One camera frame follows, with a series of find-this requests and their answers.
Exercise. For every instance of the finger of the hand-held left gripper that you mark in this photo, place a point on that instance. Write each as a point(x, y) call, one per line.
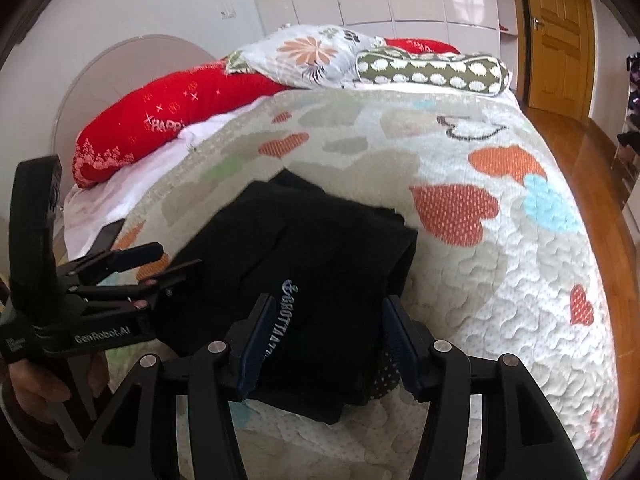
point(125, 258)
point(165, 280)

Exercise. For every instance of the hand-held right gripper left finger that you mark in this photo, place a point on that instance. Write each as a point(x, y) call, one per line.
point(257, 345)

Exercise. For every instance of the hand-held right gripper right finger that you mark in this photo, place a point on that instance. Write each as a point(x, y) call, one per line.
point(402, 345)

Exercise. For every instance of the black pants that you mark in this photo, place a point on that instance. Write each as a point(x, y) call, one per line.
point(300, 260)

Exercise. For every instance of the person's left forearm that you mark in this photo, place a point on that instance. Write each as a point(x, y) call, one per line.
point(30, 435)

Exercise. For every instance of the person's left hand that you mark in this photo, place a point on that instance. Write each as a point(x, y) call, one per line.
point(35, 382)

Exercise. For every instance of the white fleece blanket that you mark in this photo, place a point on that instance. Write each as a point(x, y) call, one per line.
point(100, 190)

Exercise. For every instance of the heart patterned quilt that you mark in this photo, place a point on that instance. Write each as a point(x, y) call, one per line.
point(475, 240)

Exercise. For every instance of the red printed long pillow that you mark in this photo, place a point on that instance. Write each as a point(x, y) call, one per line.
point(165, 95)

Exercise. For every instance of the round white headboard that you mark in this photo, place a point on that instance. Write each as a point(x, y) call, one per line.
point(110, 85)

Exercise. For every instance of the floral white pillow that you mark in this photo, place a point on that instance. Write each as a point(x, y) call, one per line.
point(305, 55)

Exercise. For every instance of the green bolster with white pattern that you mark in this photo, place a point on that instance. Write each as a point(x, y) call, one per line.
point(435, 70)

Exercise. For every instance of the shoe rack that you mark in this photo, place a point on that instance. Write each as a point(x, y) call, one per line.
point(629, 125)

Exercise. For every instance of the wooden door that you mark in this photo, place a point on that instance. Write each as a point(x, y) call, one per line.
point(562, 40)

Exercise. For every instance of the white wall switch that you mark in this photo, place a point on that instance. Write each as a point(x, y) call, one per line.
point(227, 10)

